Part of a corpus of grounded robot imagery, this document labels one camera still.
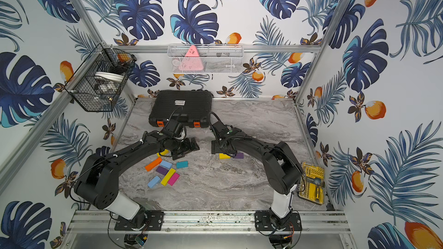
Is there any short yellow block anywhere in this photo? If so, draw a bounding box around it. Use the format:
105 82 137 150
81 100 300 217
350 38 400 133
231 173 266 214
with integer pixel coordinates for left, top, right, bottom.
219 153 231 160

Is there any long yellow block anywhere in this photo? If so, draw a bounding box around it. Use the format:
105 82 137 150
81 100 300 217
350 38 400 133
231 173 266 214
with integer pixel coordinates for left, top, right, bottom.
160 168 176 186

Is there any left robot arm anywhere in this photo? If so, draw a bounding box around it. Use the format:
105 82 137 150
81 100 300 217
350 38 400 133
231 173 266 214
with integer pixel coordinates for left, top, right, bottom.
73 131 200 224

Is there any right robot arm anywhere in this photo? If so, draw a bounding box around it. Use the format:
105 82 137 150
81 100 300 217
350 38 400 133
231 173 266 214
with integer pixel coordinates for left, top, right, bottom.
212 128 302 219

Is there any teal block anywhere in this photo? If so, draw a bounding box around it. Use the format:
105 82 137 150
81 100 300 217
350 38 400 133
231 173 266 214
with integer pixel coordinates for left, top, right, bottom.
176 161 189 169

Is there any light blue square block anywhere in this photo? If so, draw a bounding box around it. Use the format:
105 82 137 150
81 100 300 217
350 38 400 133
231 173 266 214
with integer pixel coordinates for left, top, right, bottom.
159 160 173 169

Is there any dark purple block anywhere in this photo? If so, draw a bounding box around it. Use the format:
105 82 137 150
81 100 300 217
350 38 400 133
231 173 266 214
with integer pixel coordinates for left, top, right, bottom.
156 166 169 176

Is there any magenta block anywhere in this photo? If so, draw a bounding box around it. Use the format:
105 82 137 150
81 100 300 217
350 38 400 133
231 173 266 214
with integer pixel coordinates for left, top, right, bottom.
167 173 180 186

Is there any black plastic tool case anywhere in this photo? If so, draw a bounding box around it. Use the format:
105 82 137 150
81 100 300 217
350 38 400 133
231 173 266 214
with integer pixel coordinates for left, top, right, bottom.
148 90 213 128

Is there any orange block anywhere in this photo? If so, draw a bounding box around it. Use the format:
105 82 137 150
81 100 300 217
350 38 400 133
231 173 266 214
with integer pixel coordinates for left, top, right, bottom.
145 157 163 171

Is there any pink triangle item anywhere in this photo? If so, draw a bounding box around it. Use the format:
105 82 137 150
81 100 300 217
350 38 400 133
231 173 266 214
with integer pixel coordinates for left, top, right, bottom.
179 45 204 72

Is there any yellow screwdriver bit set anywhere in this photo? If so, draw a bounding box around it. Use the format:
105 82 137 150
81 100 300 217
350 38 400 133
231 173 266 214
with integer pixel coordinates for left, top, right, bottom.
298 162 325 205

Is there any white roll in basket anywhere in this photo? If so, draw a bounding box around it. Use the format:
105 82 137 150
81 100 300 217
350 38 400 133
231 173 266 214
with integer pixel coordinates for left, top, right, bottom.
95 71 124 83

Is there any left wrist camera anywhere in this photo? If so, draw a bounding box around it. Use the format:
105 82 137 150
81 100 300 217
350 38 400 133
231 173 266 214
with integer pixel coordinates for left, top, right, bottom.
162 119 183 138

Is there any black wire basket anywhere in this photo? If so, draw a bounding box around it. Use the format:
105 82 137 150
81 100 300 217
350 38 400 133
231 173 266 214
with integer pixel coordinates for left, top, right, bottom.
63 44 137 113

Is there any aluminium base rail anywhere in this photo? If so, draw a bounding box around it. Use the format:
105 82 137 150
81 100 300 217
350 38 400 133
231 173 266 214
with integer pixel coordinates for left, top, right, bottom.
68 211 351 235

